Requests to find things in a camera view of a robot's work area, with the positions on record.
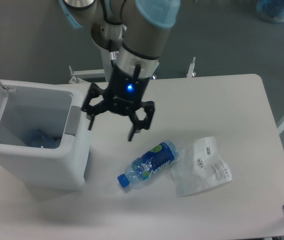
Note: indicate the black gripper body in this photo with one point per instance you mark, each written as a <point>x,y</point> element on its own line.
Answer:
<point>126,96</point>

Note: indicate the white push-button trash can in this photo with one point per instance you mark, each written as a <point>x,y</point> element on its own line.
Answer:
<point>56,110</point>

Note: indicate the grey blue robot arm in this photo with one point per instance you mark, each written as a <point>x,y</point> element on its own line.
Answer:
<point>137,31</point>

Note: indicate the crumpled bottles inside can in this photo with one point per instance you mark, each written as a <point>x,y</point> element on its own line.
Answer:
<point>37,138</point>

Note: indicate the blue label plastic bottle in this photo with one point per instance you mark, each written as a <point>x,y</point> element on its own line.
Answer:
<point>149,164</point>

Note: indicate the clear plastic wrapper bag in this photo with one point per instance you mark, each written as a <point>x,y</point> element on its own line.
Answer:
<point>199,168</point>

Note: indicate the blue plastic bag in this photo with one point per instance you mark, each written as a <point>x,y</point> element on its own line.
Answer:
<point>271,11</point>

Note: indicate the white metal base frame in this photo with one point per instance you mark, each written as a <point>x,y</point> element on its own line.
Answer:
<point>135,70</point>

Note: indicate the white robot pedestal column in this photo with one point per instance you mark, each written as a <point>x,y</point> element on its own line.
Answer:
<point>105,50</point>

